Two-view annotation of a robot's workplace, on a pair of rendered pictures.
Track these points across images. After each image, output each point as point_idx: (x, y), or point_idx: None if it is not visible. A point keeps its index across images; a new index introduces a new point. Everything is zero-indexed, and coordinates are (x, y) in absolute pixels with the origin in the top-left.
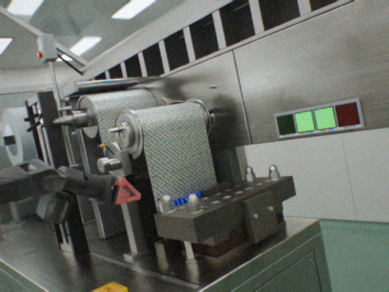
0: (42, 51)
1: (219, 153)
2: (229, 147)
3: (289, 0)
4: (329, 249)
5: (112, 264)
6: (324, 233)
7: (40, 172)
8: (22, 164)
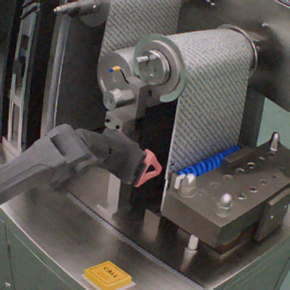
0: None
1: (247, 91)
2: (262, 94)
3: None
4: (285, 146)
5: (85, 214)
6: (285, 118)
7: (76, 158)
8: (52, 137)
